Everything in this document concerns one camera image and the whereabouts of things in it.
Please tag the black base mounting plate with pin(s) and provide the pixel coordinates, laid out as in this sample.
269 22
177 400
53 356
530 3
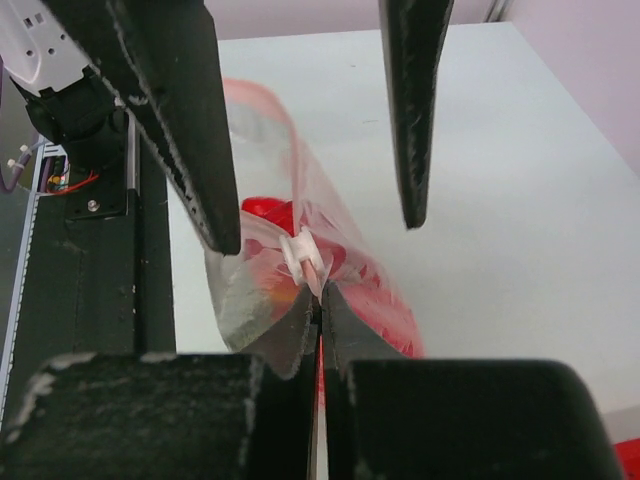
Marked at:
99 276

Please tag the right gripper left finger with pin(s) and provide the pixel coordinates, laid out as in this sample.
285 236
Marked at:
160 415

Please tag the clear pink-dotted zip bag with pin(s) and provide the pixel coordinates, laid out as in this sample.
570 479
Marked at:
273 160

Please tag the white slotted cable duct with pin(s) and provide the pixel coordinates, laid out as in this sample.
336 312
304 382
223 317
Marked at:
17 293

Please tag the green toy melon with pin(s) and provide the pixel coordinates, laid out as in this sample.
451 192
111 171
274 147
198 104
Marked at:
248 305

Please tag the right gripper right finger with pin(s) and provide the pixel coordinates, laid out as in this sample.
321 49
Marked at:
460 415

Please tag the red plastic tray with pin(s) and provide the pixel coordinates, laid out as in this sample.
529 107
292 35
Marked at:
628 453

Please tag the red toy apple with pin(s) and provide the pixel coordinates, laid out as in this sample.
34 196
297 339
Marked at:
314 250

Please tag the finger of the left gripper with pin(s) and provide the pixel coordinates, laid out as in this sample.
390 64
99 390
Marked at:
161 59
413 34

